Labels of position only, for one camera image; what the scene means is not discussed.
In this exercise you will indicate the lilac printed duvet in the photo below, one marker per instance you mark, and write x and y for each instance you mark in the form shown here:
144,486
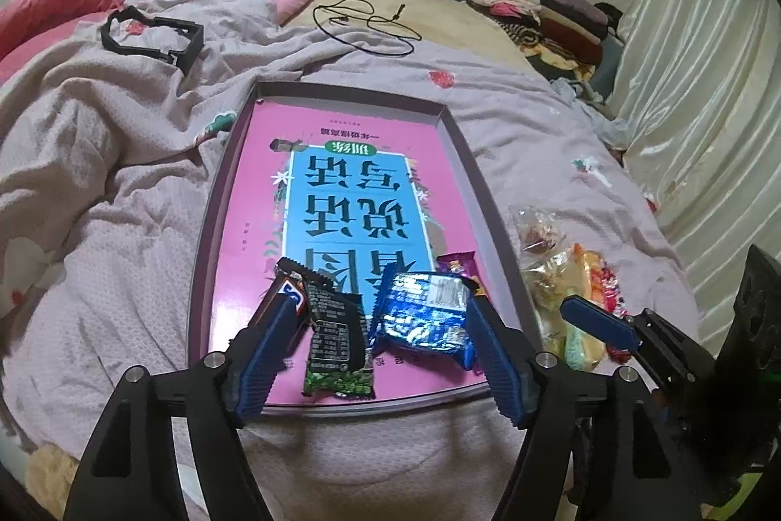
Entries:
122,161

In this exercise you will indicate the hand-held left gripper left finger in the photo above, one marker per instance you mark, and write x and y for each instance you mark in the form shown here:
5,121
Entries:
268,356

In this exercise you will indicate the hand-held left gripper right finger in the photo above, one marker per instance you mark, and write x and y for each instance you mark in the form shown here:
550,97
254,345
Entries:
497,362

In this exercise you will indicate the blue foil snack packet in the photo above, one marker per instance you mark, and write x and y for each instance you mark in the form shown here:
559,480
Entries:
421,313

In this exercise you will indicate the tan fleece blanket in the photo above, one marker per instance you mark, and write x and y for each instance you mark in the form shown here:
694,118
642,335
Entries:
52,472

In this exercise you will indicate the purple snack packet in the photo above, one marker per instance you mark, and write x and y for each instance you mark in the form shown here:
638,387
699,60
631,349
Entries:
460,264

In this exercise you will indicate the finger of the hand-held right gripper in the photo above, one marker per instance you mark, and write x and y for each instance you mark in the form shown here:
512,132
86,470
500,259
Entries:
601,322

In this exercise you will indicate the cream satin curtain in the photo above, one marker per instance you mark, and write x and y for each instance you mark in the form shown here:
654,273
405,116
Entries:
701,100

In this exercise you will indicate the white grey garment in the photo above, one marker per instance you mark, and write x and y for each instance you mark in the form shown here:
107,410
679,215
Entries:
586,100

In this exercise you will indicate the pink blue book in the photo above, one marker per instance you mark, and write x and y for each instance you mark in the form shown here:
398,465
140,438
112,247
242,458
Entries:
341,203

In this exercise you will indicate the black plastic frame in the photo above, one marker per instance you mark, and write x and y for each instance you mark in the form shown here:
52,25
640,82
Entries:
189,48

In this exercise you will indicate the green pea snack packet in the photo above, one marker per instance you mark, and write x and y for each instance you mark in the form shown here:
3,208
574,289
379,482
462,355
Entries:
335,338

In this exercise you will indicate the light green snack packet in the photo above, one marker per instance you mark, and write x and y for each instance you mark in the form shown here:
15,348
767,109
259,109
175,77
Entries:
579,350

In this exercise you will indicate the clear candy packet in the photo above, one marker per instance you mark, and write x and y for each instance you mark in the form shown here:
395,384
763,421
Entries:
540,234

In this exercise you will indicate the pile of folded clothes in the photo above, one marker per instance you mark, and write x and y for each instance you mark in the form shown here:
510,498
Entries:
549,26

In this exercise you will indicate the beige bed sheet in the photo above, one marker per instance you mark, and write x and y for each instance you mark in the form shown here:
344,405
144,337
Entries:
439,14

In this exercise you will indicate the brown chocolate bar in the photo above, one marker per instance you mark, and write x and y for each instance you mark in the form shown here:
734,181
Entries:
291,292

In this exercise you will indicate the shallow grey cardboard box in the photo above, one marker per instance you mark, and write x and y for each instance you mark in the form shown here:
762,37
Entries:
470,203

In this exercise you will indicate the red yellow snack packet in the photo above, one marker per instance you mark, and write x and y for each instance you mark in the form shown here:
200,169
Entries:
613,286

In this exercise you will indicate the clear bag yellow snack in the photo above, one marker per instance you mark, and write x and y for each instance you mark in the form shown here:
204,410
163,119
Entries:
549,283

